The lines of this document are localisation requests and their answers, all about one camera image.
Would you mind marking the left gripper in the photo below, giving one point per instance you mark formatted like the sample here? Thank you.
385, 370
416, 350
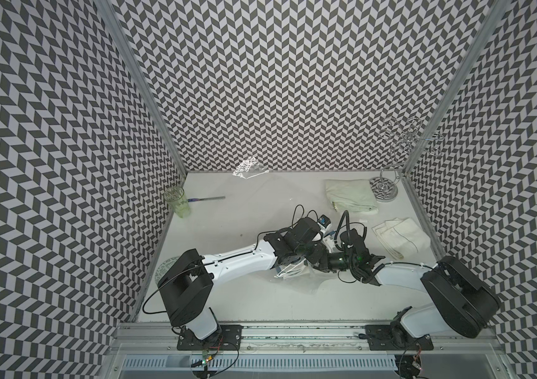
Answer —
319, 249

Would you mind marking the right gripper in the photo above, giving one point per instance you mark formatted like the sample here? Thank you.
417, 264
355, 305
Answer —
327, 264

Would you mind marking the blue and beige towel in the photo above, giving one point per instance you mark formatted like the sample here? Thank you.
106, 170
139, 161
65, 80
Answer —
293, 270

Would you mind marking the white towel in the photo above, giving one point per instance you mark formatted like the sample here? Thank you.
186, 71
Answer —
402, 238

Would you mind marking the clear plastic vacuum bag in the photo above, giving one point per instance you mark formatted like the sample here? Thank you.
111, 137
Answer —
276, 200

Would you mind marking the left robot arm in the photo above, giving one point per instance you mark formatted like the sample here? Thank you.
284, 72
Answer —
187, 284

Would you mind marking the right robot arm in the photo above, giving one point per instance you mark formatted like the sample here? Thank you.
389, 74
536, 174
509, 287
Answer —
459, 300

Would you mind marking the pale green folded towel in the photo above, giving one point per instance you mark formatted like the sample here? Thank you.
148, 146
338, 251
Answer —
354, 196

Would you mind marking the green glass cup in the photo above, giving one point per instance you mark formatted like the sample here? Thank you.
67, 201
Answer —
175, 196

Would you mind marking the patterned plate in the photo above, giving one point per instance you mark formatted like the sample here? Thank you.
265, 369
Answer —
163, 268

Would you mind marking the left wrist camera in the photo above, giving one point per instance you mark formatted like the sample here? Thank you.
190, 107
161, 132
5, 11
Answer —
324, 223

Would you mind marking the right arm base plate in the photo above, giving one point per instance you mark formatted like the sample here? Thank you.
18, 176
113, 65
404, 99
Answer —
382, 338

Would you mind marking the purple handled utensil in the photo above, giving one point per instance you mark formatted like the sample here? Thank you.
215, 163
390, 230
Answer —
205, 199

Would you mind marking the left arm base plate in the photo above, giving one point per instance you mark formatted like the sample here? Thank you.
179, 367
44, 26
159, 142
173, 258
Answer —
225, 338

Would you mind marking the chrome wire mug stand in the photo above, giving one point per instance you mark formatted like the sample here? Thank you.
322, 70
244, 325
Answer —
403, 136

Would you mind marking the aluminium front rail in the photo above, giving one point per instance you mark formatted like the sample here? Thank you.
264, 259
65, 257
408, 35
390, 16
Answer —
296, 337

